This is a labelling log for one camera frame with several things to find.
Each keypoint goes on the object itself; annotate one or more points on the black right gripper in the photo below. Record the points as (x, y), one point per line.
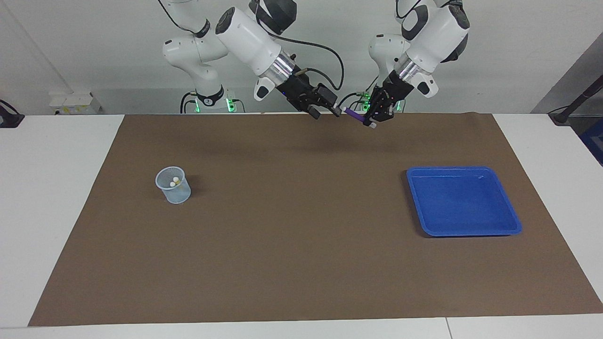
(306, 96)

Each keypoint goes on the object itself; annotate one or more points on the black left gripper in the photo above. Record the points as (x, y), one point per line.
(393, 94)

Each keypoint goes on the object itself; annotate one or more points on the purple pen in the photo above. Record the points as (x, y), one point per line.
(353, 114)

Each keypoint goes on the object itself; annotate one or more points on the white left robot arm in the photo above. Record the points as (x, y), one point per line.
(438, 33)

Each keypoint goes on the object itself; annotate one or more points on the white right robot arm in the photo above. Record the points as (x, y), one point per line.
(249, 37)

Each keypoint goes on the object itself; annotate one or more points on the blue plastic tray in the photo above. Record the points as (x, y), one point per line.
(471, 207)

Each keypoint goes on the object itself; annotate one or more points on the brown table mat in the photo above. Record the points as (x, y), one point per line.
(301, 259)

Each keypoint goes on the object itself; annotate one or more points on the pale blue mesh pen cup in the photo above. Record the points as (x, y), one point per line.
(176, 195)

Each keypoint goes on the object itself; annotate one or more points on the black stand pole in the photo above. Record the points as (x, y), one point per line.
(582, 96)

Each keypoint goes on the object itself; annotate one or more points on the blue crate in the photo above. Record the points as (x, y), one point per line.
(596, 141)

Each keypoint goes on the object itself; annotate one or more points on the white box with yellow labels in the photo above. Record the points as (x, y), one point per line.
(70, 101)

